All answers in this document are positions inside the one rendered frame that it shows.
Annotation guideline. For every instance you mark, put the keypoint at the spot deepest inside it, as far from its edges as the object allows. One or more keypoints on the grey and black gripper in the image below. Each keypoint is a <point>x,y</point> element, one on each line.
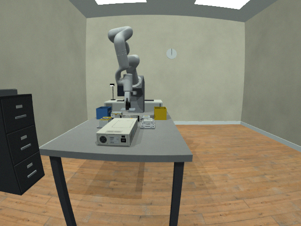
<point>127,99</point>

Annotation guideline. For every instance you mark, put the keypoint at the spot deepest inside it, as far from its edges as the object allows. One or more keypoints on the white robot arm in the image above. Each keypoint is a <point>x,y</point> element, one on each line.
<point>119,37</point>

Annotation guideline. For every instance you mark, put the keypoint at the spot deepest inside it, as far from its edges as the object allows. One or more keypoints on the yellow open box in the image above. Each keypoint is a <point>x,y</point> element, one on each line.
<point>159,113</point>

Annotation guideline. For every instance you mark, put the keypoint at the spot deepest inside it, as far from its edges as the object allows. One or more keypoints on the dark blue open box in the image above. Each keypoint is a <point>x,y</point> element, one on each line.
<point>103,111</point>

